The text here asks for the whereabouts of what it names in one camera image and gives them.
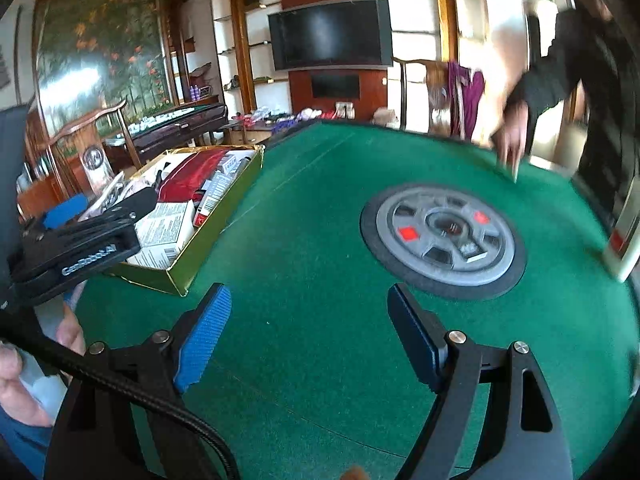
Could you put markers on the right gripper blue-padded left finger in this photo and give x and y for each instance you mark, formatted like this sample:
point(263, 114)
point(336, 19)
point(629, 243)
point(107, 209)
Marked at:
point(196, 335)

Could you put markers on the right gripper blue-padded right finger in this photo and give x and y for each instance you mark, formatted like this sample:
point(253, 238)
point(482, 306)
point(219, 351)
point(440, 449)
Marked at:
point(422, 336)

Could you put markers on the red fabric pouch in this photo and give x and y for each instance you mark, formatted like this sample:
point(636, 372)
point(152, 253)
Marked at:
point(187, 178)

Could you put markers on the operator hand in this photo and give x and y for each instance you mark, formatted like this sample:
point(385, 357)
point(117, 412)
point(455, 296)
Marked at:
point(32, 391)

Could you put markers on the gold-edged white tray box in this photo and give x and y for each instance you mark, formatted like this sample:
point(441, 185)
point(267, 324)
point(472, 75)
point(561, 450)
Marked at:
point(177, 279)

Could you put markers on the round grey table centre console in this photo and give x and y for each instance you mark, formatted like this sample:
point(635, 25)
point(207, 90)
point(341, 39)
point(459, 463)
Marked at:
point(444, 241)

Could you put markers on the white leaflet box in tray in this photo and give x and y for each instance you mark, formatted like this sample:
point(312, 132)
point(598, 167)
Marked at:
point(163, 233)

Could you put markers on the wooden armchair round medallion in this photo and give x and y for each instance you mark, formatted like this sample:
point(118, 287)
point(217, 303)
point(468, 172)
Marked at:
point(76, 155)

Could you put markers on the long white medicine box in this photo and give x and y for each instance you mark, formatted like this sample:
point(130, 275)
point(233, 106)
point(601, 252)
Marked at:
point(230, 166)

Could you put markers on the dark mahjong table white legs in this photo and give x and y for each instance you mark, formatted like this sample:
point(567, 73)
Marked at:
point(173, 128)

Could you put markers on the low wooden tv cabinet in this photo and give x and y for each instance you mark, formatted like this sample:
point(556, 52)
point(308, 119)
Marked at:
point(255, 128)

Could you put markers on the large white bottle red cap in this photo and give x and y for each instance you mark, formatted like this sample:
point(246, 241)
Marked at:
point(621, 254)

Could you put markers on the wooden chair with magenta cloth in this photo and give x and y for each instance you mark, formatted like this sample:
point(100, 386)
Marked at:
point(453, 94)

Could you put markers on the floral wall painting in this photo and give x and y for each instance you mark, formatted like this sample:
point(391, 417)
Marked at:
point(92, 54)

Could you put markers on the black wall television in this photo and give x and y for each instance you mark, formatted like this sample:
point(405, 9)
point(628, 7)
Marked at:
point(340, 33)

